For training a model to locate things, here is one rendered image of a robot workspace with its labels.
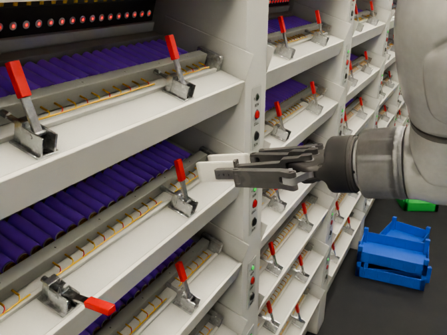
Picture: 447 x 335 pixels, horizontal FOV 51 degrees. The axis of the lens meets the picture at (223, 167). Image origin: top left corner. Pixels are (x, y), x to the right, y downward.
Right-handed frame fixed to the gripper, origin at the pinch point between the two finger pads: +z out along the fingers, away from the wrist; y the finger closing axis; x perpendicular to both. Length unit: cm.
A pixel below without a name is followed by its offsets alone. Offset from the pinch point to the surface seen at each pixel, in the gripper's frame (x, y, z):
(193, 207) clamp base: -6.8, 0.5, 7.4
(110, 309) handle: -6.6, -27.2, 0.7
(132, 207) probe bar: -3.3, -7.8, 12.4
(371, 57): -3, 157, 10
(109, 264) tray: -7.1, -18.2, 9.1
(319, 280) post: -75, 88, 22
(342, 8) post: 19, 88, 2
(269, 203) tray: -24, 42, 14
